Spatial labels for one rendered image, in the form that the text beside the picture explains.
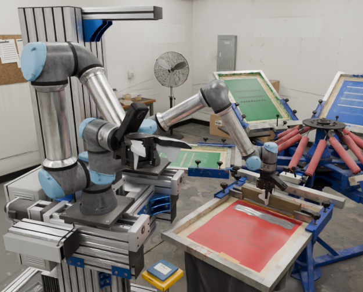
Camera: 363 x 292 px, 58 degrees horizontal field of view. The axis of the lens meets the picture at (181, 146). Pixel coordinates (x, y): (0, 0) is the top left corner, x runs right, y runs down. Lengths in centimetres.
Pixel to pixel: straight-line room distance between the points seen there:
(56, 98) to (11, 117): 381
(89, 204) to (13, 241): 34
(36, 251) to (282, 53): 547
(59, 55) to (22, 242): 74
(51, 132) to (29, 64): 23
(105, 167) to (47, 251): 54
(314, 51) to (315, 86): 58
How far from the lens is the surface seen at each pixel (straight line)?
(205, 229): 177
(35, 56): 110
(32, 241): 143
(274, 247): 170
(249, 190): 199
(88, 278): 187
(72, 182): 122
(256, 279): 145
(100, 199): 132
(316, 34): 604
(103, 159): 96
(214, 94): 161
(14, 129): 499
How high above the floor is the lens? 193
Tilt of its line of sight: 19 degrees down
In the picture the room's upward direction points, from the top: straight up
